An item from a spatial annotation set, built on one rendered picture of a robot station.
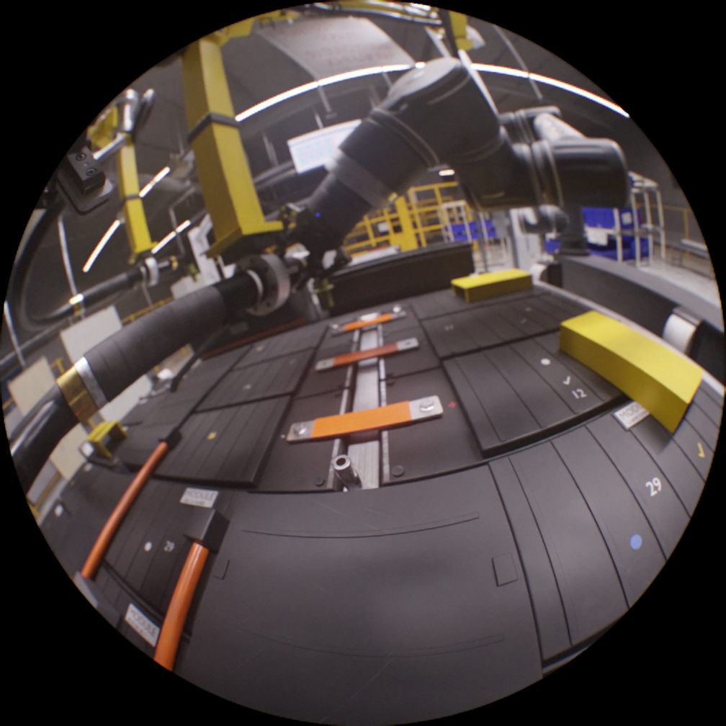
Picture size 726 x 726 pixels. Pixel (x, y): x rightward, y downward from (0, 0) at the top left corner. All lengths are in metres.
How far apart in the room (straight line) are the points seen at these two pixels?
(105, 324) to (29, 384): 1.75
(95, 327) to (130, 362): 4.58
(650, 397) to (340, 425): 0.28
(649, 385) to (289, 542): 0.28
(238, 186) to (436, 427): 0.35
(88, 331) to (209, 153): 4.45
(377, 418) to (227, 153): 0.37
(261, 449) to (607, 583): 0.28
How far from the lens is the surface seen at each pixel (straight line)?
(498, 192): 0.40
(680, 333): 0.51
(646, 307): 1.25
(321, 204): 0.32
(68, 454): 4.45
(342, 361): 0.35
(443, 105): 0.31
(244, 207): 0.34
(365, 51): 0.70
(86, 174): 0.16
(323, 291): 0.45
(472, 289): 0.46
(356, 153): 0.29
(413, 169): 0.30
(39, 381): 4.48
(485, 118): 0.34
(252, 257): 0.32
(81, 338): 4.66
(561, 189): 0.40
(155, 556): 0.27
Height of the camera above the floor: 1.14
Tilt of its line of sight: 26 degrees down
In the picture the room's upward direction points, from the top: 18 degrees counter-clockwise
